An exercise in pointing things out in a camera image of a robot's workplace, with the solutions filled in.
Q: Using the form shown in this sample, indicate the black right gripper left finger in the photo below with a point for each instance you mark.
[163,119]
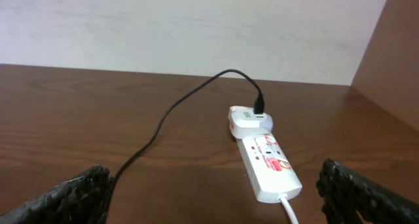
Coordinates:
[80,199]

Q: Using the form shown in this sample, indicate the white USB charger adapter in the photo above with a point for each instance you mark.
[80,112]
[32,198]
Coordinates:
[243,122]

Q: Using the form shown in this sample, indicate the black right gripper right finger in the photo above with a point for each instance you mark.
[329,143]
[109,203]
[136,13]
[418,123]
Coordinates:
[351,198]

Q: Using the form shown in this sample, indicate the white power strip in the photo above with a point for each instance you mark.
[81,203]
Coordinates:
[270,173]

